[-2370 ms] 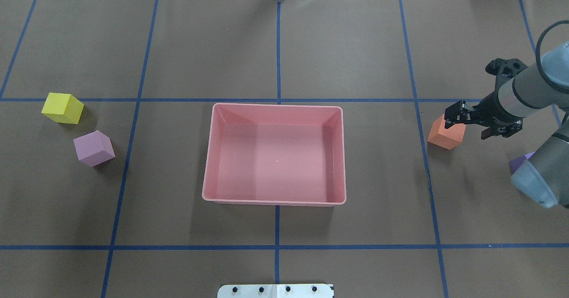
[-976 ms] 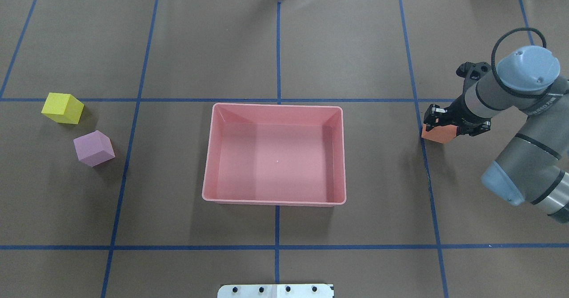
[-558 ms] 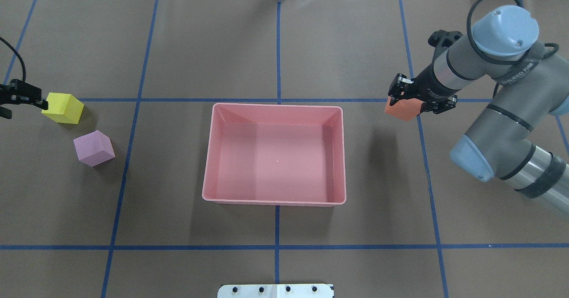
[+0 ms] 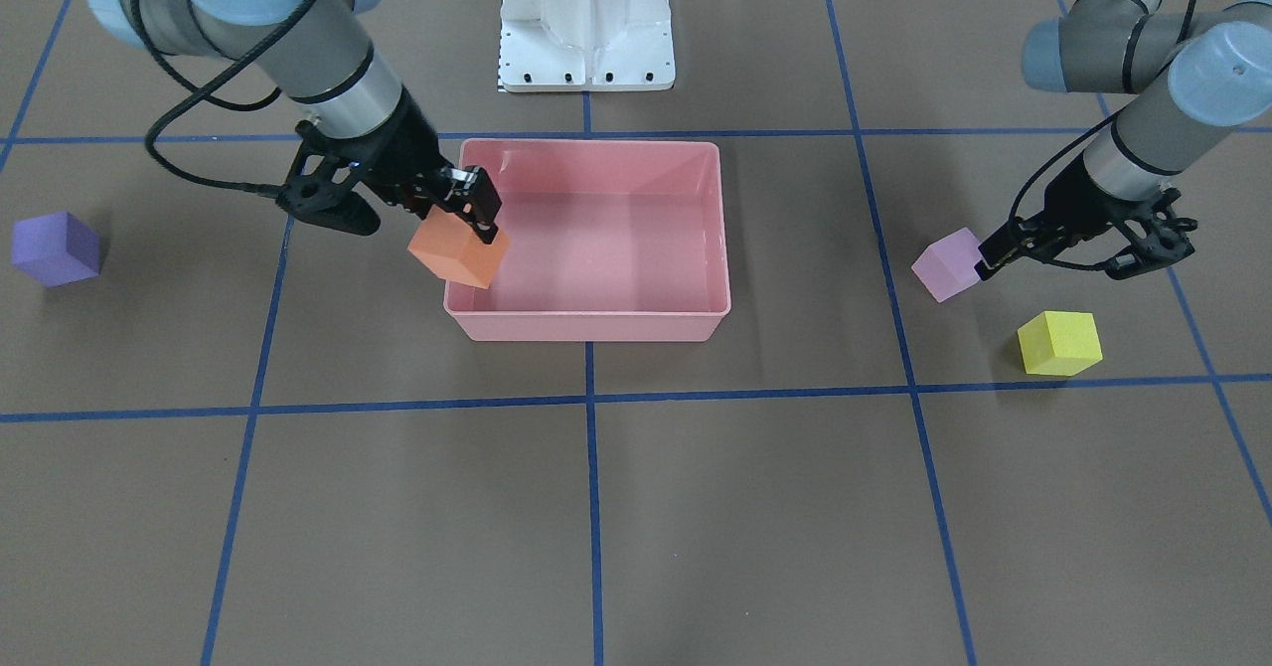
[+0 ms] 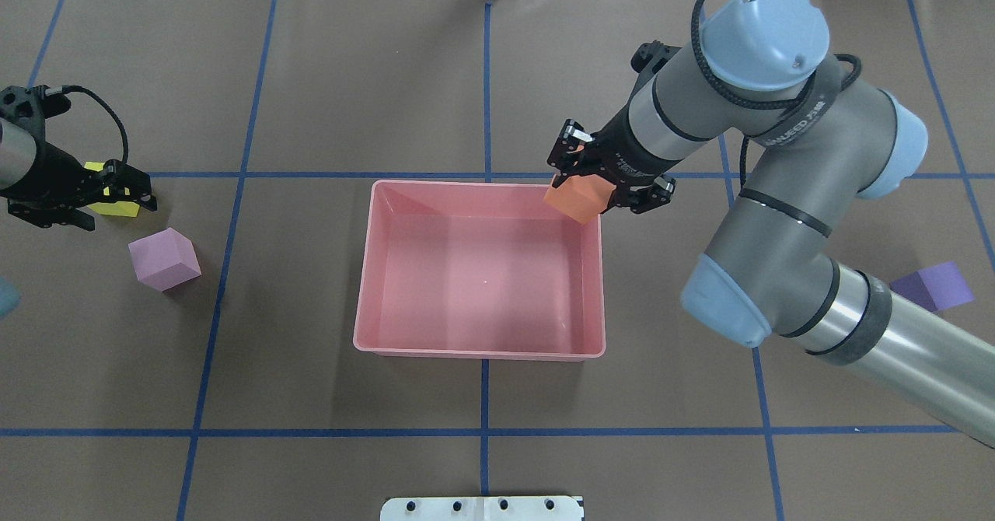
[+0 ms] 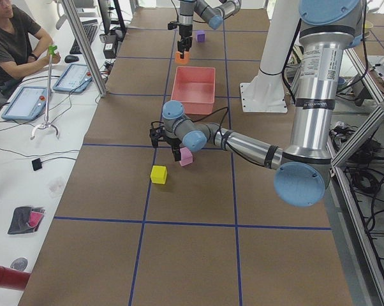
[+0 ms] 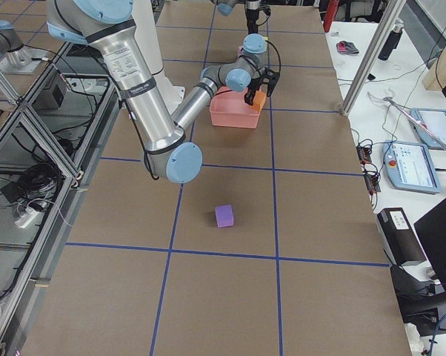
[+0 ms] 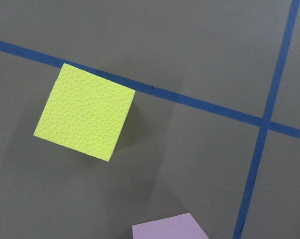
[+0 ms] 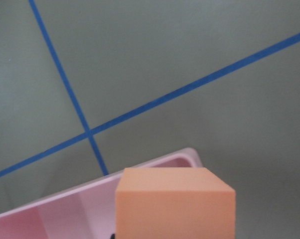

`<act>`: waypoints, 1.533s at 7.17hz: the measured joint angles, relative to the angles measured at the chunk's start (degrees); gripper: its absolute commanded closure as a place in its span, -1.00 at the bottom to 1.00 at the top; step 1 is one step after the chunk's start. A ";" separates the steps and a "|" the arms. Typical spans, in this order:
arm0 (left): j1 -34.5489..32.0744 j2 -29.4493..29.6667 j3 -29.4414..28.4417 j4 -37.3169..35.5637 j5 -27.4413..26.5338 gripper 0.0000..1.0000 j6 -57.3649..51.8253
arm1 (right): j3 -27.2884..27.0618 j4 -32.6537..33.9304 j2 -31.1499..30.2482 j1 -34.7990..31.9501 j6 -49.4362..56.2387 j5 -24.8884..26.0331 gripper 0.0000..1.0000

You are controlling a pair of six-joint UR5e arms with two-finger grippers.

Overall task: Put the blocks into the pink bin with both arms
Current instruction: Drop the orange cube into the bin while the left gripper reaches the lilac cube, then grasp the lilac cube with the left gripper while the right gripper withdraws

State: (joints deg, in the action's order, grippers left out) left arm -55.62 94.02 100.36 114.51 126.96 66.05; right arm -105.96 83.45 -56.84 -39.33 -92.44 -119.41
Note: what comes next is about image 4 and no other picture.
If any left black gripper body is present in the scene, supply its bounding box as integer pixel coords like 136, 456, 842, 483
1033, 159, 1138, 250

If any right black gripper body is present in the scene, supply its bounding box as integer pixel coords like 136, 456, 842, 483
343, 89, 453, 215

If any orange foam block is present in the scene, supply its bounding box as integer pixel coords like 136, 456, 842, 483
407, 208, 513, 289

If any light pink foam block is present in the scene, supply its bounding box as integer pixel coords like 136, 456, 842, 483
909, 228, 982, 302

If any yellow foam block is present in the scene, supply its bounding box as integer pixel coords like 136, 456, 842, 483
1015, 311, 1104, 377

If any purple foam block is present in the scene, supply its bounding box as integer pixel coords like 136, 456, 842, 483
11, 212, 100, 289

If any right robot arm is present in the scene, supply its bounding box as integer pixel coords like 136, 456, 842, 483
86, 0, 502, 245

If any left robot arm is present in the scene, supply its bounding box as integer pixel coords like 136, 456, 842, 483
976, 0, 1271, 280

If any pink plastic bin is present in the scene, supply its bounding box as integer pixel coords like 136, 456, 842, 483
441, 139, 731, 343

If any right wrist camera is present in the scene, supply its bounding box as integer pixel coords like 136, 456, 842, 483
273, 119, 382, 236

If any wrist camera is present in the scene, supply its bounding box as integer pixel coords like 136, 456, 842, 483
273, 119, 382, 236
1102, 183, 1198, 280

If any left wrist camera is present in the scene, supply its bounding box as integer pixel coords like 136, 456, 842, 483
1102, 183, 1198, 280

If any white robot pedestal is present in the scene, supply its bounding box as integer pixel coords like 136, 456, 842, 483
497, 0, 677, 92

